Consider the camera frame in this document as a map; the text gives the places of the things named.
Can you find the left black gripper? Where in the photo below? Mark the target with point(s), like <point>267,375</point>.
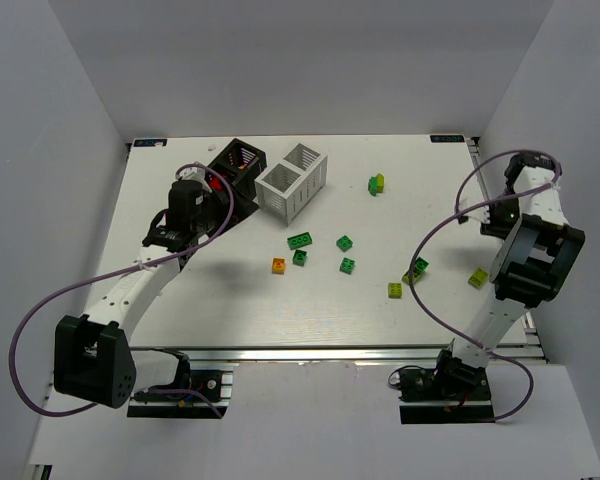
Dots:
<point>212,201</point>

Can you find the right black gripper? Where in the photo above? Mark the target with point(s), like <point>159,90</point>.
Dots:
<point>493,226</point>

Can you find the red curved lego brick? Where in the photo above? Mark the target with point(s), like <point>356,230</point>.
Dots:
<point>215,183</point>

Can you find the orange small lego brick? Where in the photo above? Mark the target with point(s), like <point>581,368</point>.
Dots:
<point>278,266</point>

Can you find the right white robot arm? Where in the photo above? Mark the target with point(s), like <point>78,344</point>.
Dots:
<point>539,248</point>

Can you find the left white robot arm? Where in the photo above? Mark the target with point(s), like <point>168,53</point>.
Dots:
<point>92,357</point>

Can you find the black slotted container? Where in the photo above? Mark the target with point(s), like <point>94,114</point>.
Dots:
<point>240,163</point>

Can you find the white slotted container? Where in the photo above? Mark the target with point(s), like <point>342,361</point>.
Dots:
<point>285,189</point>

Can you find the left blue corner label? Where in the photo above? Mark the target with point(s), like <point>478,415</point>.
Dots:
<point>149,142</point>

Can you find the blue corner label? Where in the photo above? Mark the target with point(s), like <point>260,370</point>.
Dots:
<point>443,138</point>
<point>149,142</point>

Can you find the lime and green lego stack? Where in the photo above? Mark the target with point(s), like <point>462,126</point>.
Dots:
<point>416,271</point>

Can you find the right blue corner label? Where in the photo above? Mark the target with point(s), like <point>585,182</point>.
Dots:
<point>443,138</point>

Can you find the green long lego brick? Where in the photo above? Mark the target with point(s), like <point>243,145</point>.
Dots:
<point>299,241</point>

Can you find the green upturned square lego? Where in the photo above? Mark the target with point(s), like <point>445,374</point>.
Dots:
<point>299,257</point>

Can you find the green lime lego far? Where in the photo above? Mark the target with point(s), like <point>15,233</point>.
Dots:
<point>376,184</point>

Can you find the lime square lego brick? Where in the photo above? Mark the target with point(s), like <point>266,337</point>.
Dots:
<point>394,290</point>

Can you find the green square lego upper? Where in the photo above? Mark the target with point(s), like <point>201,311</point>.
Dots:
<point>344,243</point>

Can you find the green square lego lower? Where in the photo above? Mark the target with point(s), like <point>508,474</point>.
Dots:
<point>347,266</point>

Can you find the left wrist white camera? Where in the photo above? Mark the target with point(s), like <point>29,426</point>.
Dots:
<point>194,171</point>

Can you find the aluminium table front rail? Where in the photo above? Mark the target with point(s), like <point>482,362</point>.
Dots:
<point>297,354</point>

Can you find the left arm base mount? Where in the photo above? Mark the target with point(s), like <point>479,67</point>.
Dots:
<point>190,390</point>

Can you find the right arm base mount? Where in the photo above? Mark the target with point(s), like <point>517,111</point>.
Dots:
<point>448,393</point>

